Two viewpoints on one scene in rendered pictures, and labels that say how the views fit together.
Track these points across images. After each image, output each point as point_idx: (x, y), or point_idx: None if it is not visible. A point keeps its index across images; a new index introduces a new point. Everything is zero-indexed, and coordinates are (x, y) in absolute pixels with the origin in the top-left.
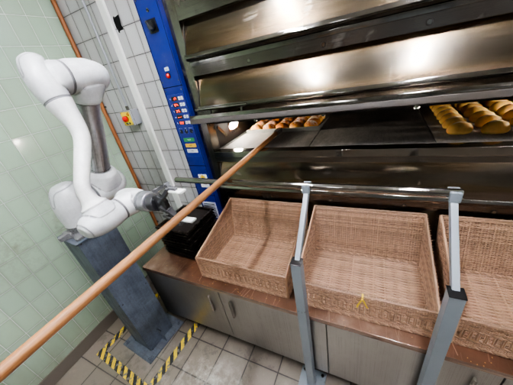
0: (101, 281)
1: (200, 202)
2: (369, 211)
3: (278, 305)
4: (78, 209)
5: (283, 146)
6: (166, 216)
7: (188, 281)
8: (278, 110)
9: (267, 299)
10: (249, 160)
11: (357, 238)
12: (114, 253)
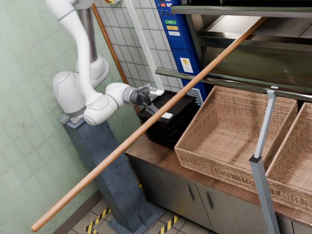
0: (110, 156)
1: (175, 101)
2: None
3: (249, 199)
4: (74, 97)
5: (272, 34)
6: (148, 110)
7: (168, 170)
8: (254, 10)
9: (240, 193)
10: (229, 53)
11: None
12: (101, 136)
